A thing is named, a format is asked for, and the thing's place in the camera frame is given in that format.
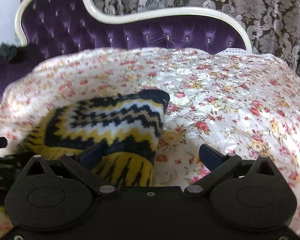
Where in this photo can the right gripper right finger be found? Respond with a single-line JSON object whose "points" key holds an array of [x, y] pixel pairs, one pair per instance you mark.
{"points": [[220, 167]]}

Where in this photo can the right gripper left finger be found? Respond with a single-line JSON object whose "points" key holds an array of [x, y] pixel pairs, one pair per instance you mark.
{"points": [[81, 167]]}

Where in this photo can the yellow black patterned knit sweater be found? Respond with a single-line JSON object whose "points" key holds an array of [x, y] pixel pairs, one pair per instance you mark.
{"points": [[127, 126]]}

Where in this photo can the floral white bedspread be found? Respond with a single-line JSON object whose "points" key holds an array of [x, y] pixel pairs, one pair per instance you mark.
{"points": [[234, 101]]}

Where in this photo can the dark green fabric flower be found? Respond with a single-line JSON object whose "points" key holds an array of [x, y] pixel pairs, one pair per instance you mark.
{"points": [[8, 52]]}

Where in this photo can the purple tufted headboard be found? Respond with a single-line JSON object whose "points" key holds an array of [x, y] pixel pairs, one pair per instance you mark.
{"points": [[49, 28]]}

